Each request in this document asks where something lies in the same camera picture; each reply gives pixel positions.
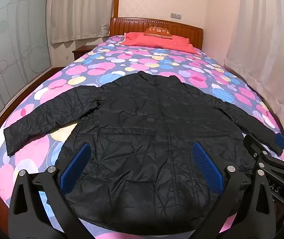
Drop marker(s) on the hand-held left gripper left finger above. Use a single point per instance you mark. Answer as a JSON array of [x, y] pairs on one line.
[[76, 163]]

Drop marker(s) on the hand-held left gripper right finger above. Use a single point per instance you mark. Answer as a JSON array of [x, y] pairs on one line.
[[206, 164]]

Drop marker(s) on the black quilted jacket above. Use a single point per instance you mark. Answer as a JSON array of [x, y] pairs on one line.
[[142, 134]]

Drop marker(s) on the white sheer curtain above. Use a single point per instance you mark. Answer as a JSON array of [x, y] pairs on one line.
[[266, 54]]

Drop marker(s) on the wooden nightstand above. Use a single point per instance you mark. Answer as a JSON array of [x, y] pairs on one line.
[[80, 52]]

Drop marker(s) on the colourful circle print blanket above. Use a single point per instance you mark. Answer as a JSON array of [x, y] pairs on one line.
[[156, 59]]

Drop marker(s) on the frosted glass sliding door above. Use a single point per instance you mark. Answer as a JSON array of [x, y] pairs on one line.
[[9, 54]]

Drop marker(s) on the red pillow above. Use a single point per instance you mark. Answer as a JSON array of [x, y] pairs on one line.
[[159, 42]]

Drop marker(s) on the small orange cushion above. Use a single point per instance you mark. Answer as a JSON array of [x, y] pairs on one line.
[[158, 31]]

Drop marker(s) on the wooden headboard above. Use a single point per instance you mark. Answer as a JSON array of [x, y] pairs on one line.
[[137, 26]]

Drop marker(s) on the cream window curtain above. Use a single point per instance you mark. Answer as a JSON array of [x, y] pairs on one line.
[[79, 7]]

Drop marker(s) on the wall socket panel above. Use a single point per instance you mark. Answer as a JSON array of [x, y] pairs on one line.
[[176, 15]]

